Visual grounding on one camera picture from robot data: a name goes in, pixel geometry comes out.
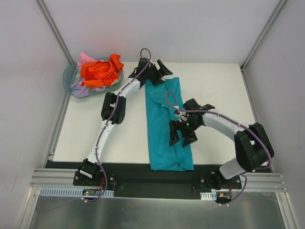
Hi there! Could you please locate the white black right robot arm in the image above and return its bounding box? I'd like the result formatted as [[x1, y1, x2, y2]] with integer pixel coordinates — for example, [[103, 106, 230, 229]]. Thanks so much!
[[169, 108, 275, 190]]

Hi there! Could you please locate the white slotted cable duct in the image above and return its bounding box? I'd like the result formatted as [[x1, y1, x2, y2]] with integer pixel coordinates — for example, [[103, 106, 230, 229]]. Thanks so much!
[[200, 191, 217, 201], [40, 187, 114, 198]]

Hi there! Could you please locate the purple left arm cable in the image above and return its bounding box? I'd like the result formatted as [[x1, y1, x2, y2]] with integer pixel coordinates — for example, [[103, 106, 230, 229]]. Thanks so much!
[[81, 48, 153, 203]]

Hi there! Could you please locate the aluminium front rail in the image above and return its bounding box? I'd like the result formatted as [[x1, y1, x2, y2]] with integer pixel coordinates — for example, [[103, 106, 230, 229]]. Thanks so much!
[[30, 167, 79, 187]]

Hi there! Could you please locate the lavender t shirt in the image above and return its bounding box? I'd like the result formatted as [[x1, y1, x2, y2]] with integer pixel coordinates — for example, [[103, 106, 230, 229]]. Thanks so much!
[[71, 78, 106, 98]]

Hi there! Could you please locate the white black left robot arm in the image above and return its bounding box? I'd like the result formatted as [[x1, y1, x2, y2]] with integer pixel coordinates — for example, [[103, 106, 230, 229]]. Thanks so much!
[[78, 58, 173, 186]]

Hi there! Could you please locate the aluminium left frame post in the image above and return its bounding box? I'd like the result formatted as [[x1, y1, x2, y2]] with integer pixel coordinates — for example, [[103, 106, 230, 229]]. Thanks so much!
[[35, 0, 75, 64]]

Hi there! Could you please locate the orange t shirt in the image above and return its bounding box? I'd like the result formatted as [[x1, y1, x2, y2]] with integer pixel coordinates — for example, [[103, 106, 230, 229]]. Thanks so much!
[[80, 53, 124, 89]]

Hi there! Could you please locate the white slotted left cable duct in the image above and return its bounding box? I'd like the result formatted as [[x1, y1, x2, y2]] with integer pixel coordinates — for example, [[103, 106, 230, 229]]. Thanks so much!
[[40, 187, 114, 198]]

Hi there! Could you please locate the aluminium frame post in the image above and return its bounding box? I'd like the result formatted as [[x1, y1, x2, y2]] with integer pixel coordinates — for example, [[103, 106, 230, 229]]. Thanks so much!
[[240, 0, 288, 73], [35, 0, 75, 64]]

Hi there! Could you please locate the white slotted right cable duct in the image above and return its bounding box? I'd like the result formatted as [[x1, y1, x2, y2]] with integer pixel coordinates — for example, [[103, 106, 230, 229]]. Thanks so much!
[[200, 191, 217, 201]]

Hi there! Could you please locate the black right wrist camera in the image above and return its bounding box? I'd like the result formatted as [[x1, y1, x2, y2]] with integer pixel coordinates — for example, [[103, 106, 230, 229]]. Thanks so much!
[[183, 98, 215, 113]]

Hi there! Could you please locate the teal plastic laundry basket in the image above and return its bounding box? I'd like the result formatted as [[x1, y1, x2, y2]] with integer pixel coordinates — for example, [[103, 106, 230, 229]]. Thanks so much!
[[63, 52, 124, 98]]

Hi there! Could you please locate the aluminium right frame post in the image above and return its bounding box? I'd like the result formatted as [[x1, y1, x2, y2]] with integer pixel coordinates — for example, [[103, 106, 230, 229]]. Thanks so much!
[[240, 0, 288, 73]]

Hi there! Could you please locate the teal t shirt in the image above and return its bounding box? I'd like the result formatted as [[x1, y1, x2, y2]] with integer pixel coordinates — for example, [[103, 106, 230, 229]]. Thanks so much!
[[145, 77, 194, 172]]

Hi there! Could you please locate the pink t shirt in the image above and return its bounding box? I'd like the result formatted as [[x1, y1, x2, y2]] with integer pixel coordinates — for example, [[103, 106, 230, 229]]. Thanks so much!
[[77, 52, 96, 69]]

